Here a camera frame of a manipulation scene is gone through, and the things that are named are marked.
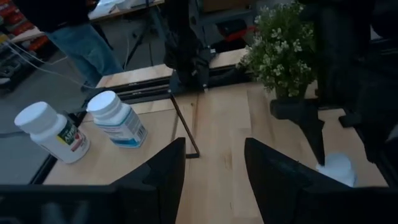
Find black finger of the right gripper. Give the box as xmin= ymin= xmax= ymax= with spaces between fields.
xmin=338 ymin=111 xmax=379 ymax=164
xmin=297 ymin=119 xmax=326 ymax=166

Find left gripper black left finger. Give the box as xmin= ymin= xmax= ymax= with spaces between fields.
xmin=0 ymin=137 xmax=187 ymax=224

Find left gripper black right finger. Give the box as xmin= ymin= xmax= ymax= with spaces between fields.
xmin=244 ymin=138 xmax=398 ymax=224

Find white cup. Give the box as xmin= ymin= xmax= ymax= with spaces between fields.
xmin=315 ymin=152 xmax=357 ymax=188

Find white bottle teal label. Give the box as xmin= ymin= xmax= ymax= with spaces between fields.
xmin=86 ymin=90 xmax=149 ymax=149

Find white aspirin bottle green label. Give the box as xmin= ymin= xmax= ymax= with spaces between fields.
xmin=14 ymin=101 xmax=91 ymax=165

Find artificial potted green plant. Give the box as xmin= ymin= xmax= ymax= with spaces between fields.
xmin=236 ymin=1 xmax=315 ymax=101

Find black and red toolbox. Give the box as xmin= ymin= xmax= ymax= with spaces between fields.
xmin=214 ymin=18 xmax=259 ymax=54

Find person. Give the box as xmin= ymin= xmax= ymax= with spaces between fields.
xmin=14 ymin=0 xmax=124 ymax=93

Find white bag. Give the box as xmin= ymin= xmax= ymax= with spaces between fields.
xmin=88 ymin=0 xmax=133 ymax=20

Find red storage bins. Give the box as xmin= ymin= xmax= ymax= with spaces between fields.
xmin=0 ymin=0 xmax=50 ymax=54

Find black table rig frame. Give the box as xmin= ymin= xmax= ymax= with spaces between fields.
xmin=73 ymin=63 xmax=252 ymax=125

